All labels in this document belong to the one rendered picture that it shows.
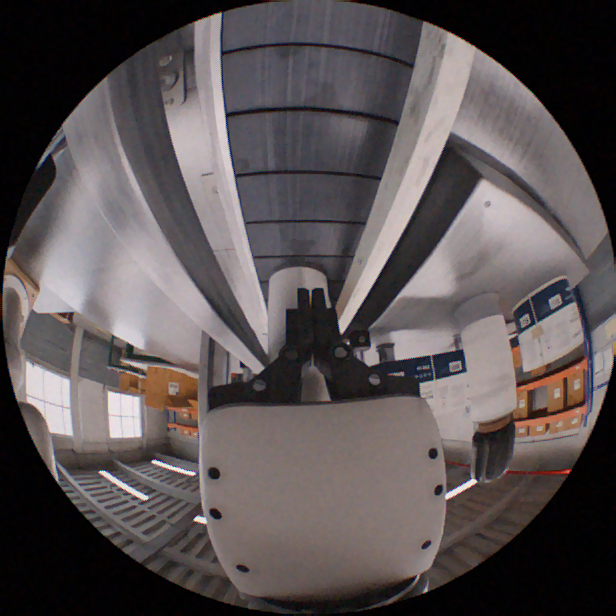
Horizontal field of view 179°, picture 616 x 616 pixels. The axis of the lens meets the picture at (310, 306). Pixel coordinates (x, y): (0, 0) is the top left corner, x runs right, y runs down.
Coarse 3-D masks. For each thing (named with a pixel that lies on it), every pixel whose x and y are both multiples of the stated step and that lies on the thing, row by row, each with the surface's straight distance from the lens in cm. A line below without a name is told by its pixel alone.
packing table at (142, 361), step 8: (128, 344) 233; (128, 352) 232; (128, 360) 223; (136, 360) 215; (144, 360) 215; (152, 360) 209; (160, 360) 203; (144, 368) 254; (176, 368) 189; (184, 368) 188; (192, 376) 241; (240, 376) 383
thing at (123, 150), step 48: (144, 48) 4; (96, 96) 3; (144, 96) 4; (96, 144) 4; (144, 144) 4; (96, 192) 4; (144, 192) 4; (144, 240) 4; (192, 240) 5; (192, 288) 5; (240, 336) 9
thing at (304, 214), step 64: (320, 0) 12; (256, 64) 11; (320, 64) 11; (384, 64) 11; (256, 128) 11; (320, 128) 11; (384, 128) 12; (256, 192) 13; (320, 192) 13; (256, 256) 18; (320, 256) 18
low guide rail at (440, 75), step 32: (448, 32) 9; (416, 64) 10; (448, 64) 9; (416, 96) 9; (448, 96) 9; (416, 128) 9; (448, 128) 9; (416, 160) 9; (384, 192) 11; (416, 192) 10; (384, 224) 11; (384, 256) 13; (352, 288) 16
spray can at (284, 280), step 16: (272, 272) 19; (288, 272) 18; (304, 272) 17; (320, 272) 18; (272, 288) 18; (288, 288) 17; (272, 304) 17; (288, 304) 16; (272, 320) 17; (272, 336) 16; (272, 352) 16; (304, 384) 15; (320, 384) 15; (304, 400) 15; (320, 400) 15
